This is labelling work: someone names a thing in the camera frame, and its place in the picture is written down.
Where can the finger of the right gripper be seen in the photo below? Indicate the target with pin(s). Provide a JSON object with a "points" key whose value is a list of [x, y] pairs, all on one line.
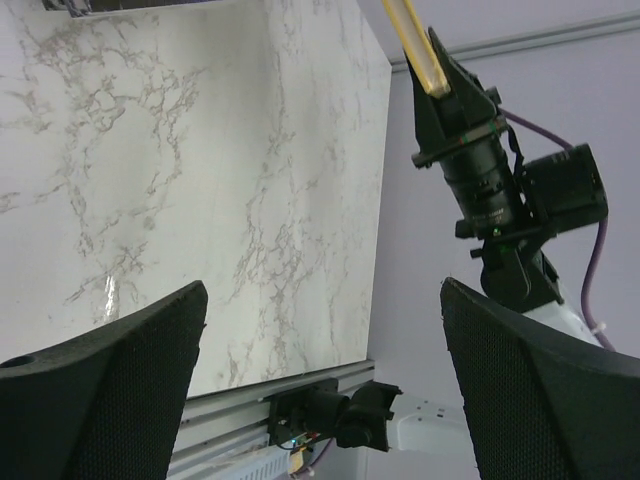
{"points": [[430, 123], [467, 104]]}

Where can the yellow book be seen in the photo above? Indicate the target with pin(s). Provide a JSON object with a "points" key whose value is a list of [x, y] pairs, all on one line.
{"points": [[417, 47]]}

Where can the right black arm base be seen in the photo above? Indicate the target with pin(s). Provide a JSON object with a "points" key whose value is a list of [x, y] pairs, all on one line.
{"points": [[315, 408]]}

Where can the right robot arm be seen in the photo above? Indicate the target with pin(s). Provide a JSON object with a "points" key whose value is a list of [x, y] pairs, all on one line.
{"points": [[559, 193]]}

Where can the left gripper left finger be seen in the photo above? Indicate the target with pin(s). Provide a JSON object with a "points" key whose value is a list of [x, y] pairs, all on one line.
{"points": [[106, 404]]}

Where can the white slotted cable duct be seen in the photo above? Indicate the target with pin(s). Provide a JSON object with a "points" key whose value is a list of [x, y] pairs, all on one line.
{"points": [[255, 460]]}

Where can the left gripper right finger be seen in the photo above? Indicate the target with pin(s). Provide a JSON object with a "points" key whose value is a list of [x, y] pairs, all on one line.
{"points": [[539, 403]]}

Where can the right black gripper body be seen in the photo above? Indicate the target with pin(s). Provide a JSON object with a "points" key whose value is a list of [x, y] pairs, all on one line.
{"points": [[475, 167]]}

